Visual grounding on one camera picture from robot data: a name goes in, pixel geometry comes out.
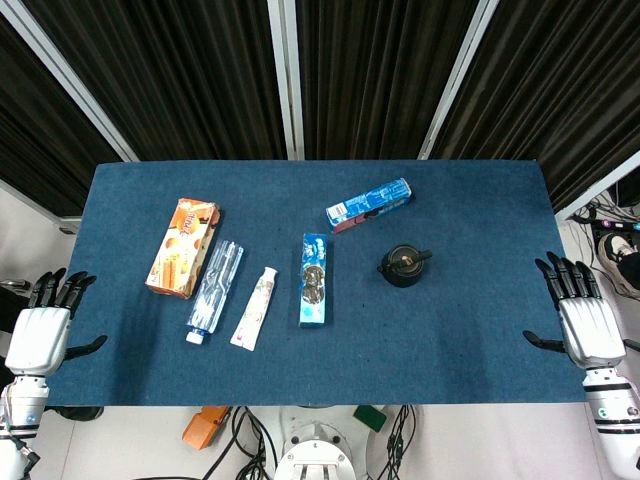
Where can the green block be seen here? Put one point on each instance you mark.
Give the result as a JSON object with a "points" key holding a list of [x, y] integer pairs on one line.
{"points": [[371, 417]]}

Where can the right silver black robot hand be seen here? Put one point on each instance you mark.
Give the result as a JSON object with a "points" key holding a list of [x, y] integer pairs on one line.
{"points": [[590, 327]]}

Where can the clear plastic water bottle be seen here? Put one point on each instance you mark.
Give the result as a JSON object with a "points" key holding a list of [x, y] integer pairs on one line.
{"points": [[215, 290]]}

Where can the white robot torso base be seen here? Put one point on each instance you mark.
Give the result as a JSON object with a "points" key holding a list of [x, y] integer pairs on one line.
{"points": [[320, 450]]}

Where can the orange wafer biscuit box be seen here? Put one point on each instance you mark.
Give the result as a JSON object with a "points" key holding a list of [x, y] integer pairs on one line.
{"points": [[182, 247]]}

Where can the white black sneaker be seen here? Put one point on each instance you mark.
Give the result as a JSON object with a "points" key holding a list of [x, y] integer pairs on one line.
{"points": [[620, 260]]}

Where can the blue felt table cloth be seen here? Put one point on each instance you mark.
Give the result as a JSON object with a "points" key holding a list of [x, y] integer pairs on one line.
{"points": [[450, 340]]}

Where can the orange plastic device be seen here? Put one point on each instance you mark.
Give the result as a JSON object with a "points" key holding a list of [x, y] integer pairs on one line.
{"points": [[202, 425]]}

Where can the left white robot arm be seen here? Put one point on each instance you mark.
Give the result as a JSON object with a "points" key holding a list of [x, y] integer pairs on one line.
{"points": [[20, 415]]}

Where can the dark blue Oreo box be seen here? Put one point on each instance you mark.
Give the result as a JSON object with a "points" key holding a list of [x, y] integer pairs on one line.
{"points": [[370, 202]]}

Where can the black teapot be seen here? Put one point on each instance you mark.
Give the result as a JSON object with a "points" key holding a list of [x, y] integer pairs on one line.
{"points": [[402, 267]]}

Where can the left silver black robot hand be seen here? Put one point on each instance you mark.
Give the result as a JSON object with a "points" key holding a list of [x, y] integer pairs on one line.
{"points": [[37, 332]]}

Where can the light blue Oreo box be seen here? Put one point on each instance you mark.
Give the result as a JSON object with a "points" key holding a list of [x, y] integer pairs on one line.
{"points": [[314, 282]]}

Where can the white partition post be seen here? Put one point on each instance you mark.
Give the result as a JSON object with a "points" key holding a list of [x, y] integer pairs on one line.
{"points": [[75, 85], [457, 80], [286, 80]]}

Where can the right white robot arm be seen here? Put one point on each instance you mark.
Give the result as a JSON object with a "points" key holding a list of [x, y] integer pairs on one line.
{"points": [[612, 420]]}

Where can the white toothpaste tube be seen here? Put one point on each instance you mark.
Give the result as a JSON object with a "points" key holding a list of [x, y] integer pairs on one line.
{"points": [[256, 310]]}

